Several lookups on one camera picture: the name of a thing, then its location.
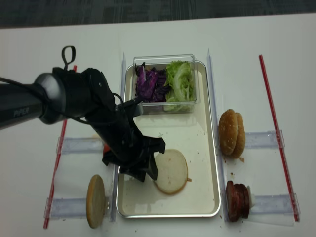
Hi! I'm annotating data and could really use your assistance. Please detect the purple cabbage shreds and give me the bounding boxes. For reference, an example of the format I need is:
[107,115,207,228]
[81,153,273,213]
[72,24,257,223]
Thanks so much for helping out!
[134,62,170,103]

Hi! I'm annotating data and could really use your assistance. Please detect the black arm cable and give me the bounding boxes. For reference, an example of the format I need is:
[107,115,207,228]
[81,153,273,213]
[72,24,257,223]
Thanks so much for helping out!
[61,45,76,72]

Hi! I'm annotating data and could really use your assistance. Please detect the red tomato slice rear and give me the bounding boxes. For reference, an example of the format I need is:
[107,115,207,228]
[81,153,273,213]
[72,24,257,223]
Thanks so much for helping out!
[103,145,110,153]

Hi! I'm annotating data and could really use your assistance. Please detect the green lettuce leaves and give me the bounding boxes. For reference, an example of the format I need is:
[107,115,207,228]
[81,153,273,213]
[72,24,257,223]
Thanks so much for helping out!
[165,61,195,103]

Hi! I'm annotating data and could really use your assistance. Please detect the clear plastic salad container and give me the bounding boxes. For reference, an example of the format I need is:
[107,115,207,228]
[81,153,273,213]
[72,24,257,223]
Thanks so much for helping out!
[131,54,199,115]

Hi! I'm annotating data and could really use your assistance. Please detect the left upper clear rail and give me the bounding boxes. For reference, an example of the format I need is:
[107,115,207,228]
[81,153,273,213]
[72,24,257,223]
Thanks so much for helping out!
[56,137,104,154]

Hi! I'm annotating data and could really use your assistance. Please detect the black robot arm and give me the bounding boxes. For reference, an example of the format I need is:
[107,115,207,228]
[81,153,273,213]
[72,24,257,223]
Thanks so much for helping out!
[0,68,165,181]

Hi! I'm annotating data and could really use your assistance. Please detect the dark meat patty front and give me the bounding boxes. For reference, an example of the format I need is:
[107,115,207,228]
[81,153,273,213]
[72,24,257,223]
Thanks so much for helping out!
[226,181,241,222]

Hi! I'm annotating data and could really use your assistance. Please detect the left lower clear rail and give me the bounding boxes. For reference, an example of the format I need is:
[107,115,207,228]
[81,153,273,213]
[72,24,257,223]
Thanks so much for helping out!
[44,198,86,219]

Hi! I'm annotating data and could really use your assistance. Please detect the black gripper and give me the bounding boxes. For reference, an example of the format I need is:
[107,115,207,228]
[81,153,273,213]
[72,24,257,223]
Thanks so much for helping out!
[86,98,165,182]

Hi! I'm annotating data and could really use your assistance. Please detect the white plastic stopper right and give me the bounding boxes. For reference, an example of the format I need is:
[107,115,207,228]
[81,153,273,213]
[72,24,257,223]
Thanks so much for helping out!
[244,186,255,212]

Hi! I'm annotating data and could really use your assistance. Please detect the red tape strip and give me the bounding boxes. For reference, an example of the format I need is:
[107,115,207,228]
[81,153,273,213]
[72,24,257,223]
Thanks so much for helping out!
[258,54,300,222]
[43,64,78,229]

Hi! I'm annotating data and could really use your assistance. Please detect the right lower clear rail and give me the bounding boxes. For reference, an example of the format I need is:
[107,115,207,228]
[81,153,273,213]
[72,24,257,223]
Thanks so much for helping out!
[250,194,301,215]

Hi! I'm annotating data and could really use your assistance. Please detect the clear rail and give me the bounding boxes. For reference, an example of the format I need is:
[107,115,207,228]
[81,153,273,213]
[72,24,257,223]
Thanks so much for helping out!
[250,194,301,215]
[44,198,86,219]
[245,130,285,149]
[56,137,104,154]

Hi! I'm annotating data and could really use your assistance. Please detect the silver metal tray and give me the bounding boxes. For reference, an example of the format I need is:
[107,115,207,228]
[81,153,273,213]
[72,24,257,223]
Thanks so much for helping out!
[116,62,221,218]

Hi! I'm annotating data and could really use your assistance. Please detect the left red tape strip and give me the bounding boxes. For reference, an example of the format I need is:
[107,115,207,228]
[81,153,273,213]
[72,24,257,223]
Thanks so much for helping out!
[43,64,78,229]

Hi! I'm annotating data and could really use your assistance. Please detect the right red tape strip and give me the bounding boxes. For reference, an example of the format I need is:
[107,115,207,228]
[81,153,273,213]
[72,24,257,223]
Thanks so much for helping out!
[258,54,300,222]

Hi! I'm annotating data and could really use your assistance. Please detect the sesame bun half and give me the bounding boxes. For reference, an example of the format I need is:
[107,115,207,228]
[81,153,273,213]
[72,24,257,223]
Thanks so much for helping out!
[231,113,245,158]
[218,109,238,156]

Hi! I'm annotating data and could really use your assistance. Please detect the bread slice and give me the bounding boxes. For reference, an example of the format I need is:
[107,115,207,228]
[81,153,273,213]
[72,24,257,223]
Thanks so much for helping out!
[86,174,106,229]
[155,149,188,194]

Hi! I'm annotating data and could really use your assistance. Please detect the right upper clear rail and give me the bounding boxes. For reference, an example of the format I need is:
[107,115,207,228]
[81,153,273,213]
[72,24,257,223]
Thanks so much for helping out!
[245,130,285,149]

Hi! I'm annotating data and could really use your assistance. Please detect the sesame bun right half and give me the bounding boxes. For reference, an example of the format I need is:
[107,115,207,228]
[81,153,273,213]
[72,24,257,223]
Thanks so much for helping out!
[231,113,245,158]

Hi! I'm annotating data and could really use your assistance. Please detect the sesame bun left half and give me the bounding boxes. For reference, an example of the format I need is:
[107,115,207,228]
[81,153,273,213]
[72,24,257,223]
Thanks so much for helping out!
[218,109,238,156]

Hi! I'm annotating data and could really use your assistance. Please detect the reddish meat patty rear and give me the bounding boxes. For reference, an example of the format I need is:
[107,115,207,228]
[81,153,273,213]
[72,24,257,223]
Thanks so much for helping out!
[234,184,249,219]

